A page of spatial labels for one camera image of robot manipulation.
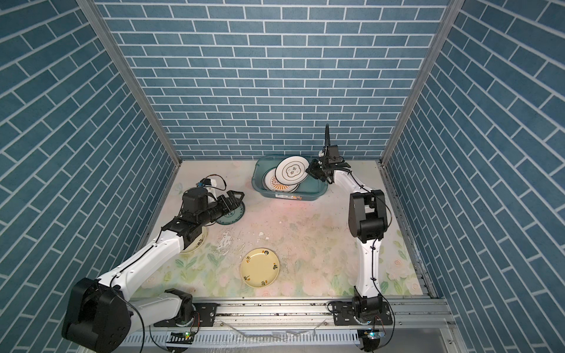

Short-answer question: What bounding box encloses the teal patterned small plate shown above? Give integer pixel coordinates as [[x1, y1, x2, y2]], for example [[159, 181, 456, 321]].
[[216, 203, 245, 225]]

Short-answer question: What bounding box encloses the metal base rail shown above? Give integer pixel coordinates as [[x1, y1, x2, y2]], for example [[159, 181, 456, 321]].
[[113, 297, 466, 352]]

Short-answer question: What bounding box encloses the cream plate dark spot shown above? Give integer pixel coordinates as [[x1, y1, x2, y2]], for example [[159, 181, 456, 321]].
[[182, 227, 208, 254]]

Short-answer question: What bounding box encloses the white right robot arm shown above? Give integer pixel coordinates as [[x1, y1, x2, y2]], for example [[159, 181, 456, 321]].
[[307, 157, 394, 325]]

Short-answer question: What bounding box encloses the yellow plate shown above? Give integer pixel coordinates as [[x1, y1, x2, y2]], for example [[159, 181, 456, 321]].
[[240, 248, 280, 288]]

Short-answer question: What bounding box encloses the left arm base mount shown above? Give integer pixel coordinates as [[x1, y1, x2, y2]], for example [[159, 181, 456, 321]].
[[153, 288, 219, 327]]

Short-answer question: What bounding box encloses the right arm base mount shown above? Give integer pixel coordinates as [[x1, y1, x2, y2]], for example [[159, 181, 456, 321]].
[[327, 296, 394, 326]]

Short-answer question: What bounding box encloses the orange sunburst plate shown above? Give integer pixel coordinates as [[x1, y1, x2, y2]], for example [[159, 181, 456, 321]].
[[263, 168, 300, 193]]

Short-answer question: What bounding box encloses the teal plastic bin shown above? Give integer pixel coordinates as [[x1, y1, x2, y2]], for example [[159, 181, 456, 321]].
[[252, 155, 328, 201]]

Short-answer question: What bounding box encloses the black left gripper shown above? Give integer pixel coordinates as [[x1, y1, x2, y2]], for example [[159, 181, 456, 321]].
[[196, 190, 244, 227]]

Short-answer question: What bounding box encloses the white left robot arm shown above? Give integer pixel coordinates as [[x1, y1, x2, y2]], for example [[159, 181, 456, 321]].
[[62, 187, 244, 352]]

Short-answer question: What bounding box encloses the white plate black quatrefoil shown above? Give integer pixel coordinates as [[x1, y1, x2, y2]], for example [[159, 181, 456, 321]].
[[275, 156, 309, 185]]

